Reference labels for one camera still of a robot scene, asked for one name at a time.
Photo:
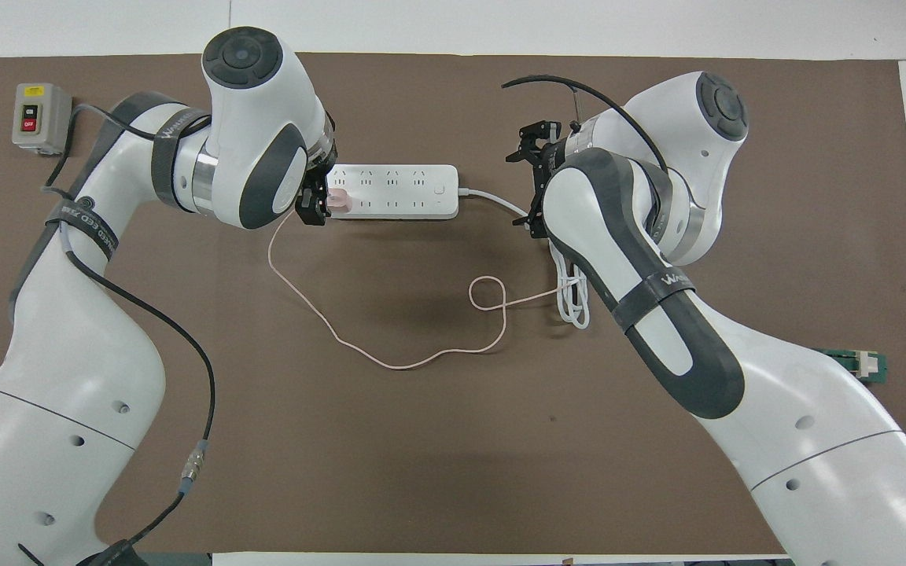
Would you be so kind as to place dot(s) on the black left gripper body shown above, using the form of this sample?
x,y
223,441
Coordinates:
x,y
322,177

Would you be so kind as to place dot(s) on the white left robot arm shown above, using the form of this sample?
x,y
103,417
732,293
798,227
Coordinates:
x,y
91,314

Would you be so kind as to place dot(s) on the brown table mat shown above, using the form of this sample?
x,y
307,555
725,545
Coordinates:
x,y
453,456

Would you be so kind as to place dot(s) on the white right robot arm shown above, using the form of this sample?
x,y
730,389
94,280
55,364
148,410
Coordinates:
x,y
657,275

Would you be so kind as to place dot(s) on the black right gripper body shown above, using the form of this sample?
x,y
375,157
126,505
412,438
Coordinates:
x,y
557,151

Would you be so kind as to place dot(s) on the pink charger plug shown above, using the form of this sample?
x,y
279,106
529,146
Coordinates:
x,y
340,201

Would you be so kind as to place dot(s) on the grey on-off switch box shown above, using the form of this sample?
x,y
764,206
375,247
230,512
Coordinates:
x,y
40,118

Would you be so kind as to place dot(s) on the green knife switch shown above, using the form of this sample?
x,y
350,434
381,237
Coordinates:
x,y
866,365

